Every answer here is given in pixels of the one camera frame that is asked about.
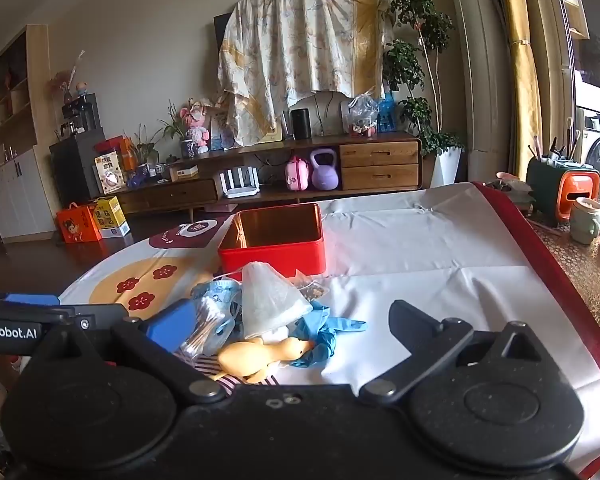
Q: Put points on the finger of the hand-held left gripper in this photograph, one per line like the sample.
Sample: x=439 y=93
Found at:
x=95 y=316
x=30 y=299

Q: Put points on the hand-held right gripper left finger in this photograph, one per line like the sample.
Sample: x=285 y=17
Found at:
x=172 y=327

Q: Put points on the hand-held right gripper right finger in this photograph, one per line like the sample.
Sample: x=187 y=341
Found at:
x=405 y=325

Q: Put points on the clear pack of cotton swabs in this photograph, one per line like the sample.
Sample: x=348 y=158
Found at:
x=205 y=330

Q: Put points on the blue rubber glove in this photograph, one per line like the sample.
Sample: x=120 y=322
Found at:
x=325 y=330

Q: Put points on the yellow rubber duck toy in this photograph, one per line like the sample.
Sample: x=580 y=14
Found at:
x=250 y=357

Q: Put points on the white gauze pouch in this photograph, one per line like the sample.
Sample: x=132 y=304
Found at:
x=270 y=300

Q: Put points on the red tin box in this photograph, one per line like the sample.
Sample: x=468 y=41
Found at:
x=275 y=255

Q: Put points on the white and red printed tablecloth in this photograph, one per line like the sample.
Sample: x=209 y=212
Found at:
x=405 y=240

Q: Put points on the orange gift box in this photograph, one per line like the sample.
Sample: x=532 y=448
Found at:
x=77 y=225

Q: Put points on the yellow carton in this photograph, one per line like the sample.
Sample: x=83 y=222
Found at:
x=110 y=217

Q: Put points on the black cabinet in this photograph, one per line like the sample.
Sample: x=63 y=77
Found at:
x=75 y=170

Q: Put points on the yellow and white printed box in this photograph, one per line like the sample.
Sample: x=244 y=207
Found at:
x=107 y=172

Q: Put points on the white router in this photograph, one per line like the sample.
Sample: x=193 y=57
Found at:
x=237 y=187

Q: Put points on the small flat beige box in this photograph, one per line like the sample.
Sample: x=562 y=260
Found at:
x=184 y=173

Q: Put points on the wooden television cabinet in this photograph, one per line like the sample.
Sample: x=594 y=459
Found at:
x=380 y=170

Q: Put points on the tall plant in white pot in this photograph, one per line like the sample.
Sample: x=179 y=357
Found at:
x=447 y=165

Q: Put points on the red and orange box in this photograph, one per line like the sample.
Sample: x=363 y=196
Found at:
x=117 y=147

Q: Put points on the purple kettlebell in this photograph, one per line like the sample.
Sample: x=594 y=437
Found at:
x=325 y=175

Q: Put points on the small green potted plant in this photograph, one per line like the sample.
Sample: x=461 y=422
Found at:
x=145 y=150

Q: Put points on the orchid plant in pot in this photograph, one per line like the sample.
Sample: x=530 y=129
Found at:
x=187 y=147

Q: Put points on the gold lace table cover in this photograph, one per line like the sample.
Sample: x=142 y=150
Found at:
x=580 y=280

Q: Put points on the pink small case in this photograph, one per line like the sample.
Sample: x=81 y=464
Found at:
x=297 y=175

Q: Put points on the black coffee machine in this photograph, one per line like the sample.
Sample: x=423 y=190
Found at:
x=80 y=115

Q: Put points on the green utensil holder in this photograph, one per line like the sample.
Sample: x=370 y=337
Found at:
x=542 y=190

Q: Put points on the pink plush doll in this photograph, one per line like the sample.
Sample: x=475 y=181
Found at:
x=196 y=125

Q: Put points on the green mug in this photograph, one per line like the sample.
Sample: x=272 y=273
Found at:
x=585 y=222

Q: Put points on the clear plastic bag of toys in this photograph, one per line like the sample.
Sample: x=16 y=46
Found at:
x=362 y=115

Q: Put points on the vase with dried flowers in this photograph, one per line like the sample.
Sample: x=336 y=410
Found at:
x=67 y=85

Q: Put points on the orange plastic container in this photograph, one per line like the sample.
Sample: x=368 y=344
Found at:
x=580 y=185

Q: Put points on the black cylinder speaker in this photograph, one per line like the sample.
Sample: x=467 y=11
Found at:
x=301 y=122

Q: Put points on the white standing air conditioner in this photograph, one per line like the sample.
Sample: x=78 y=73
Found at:
x=485 y=85

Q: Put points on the yellow curtain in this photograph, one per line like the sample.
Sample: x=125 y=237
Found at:
x=522 y=70

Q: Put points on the floral patterned sheet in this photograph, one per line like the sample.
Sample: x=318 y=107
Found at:
x=300 y=45

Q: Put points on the black television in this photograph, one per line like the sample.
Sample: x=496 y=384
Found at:
x=221 y=30

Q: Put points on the wooden wall shelf unit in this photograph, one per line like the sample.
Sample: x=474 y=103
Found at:
x=10 y=175

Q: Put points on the light blue picture frame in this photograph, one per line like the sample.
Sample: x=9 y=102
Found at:
x=220 y=132

